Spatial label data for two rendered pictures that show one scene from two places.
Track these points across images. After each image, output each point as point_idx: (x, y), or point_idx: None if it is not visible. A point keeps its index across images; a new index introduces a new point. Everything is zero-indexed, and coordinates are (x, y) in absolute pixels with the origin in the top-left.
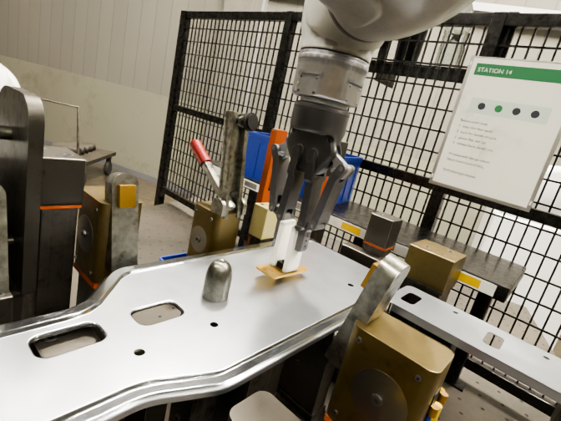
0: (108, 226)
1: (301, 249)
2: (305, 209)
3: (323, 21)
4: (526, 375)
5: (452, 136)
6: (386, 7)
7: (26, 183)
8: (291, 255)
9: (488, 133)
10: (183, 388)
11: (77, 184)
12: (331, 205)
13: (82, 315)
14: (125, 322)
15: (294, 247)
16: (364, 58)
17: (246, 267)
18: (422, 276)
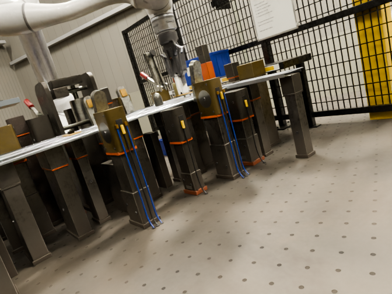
0: (122, 104)
1: (184, 82)
2: (177, 67)
3: (149, 10)
4: (262, 78)
5: (255, 14)
6: (150, 3)
7: None
8: (182, 86)
9: (266, 4)
10: (149, 112)
11: (108, 95)
12: (183, 62)
13: None
14: (133, 114)
15: (181, 83)
16: (167, 12)
17: (172, 100)
18: (245, 75)
